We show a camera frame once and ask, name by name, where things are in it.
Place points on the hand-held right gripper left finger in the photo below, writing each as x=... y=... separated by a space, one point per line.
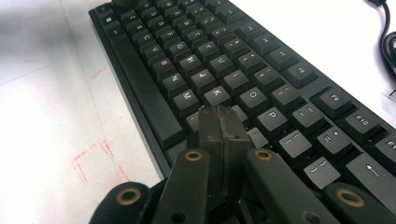
x=211 y=133

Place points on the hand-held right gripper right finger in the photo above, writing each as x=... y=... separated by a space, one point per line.
x=235 y=137

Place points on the black computer keyboard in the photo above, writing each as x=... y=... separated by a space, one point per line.
x=236 y=71

